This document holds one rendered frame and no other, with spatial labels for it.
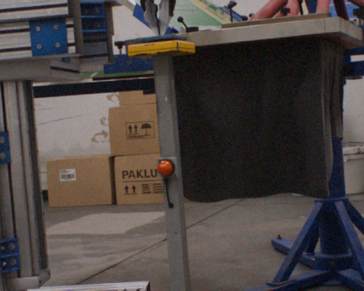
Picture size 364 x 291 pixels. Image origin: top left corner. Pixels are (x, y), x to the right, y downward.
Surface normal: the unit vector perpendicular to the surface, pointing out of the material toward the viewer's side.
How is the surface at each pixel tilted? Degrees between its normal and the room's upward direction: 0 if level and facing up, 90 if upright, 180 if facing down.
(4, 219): 90
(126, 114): 89
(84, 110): 90
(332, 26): 90
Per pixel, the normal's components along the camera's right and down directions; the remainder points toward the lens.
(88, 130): -0.33, 0.07
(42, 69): -0.09, 0.06
